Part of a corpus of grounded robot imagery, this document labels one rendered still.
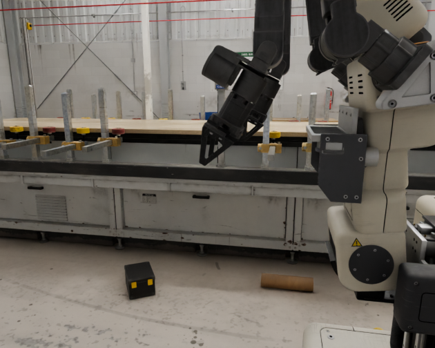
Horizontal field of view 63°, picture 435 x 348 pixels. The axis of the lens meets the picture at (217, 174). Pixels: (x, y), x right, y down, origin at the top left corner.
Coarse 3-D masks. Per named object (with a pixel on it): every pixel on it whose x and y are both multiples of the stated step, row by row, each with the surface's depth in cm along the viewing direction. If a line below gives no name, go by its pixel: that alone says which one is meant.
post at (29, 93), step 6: (30, 90) 223; (30, 96) 223; (30, 102) 224; (30, 108) 225; (30, 114) 226; (30, 120) 227; (36, 120) 229; (30, 126) 228; (36, 126) 230; (30, 132) 229; (36, 132) 230; (36, 144) 230; (36, 150) 231; (36, 156) 232
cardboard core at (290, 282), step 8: (264, 280) 208; (272, 280) 207; (280, 280) 206; (288, 280) 206; (296, 280) 205; (304, 280) 205; (312, 280) 204; (280, 288) 208; (288, 288) 206; (296, 288) 205; (304, 288) 204; (312, 288) 203
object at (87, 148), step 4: (108, 140) 216; (92, 144) 199; (96, 144) 201; (100, 144) 205; (104, 144) 210; (108, 144) 215; (84, 148) 192; (88, 148) 193; (92, 148) 197; (96, 148) 201; (84, 152) 192
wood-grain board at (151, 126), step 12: (12, 120) 302; (24, 120) 302; (48, 120) 302; (60, 120) 302; (72, 120) 302; (84, 120) 302; (96, 120) 302; (108, 120) 302; (120, 120) 302; (132, 120) 302; (144, 120) 302; (156, 120) 302; (168, 120) 302; (180, 120) 302; (192, 120) 302; (204, 120) 302; (96, 132) 237; (132, 132) 233; (144, 132) 231; (156, 132) 230; (168, 132) 228; (180, 132) 227; (192, 132) 225; (288, 132) 215; (300, 132) 214
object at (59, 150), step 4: (68, 144) 222; (72, 144) 222; (52, 148) 205; (56, 148) 205; (60, 148) 209; (64, 148) 213; (68, 148) 217; (72, 148) 221; (44, 152) 196; (48, 152) 199; (52, 152) 202; (56, 152) 205; (60, 152) 209; (44, 156) 197
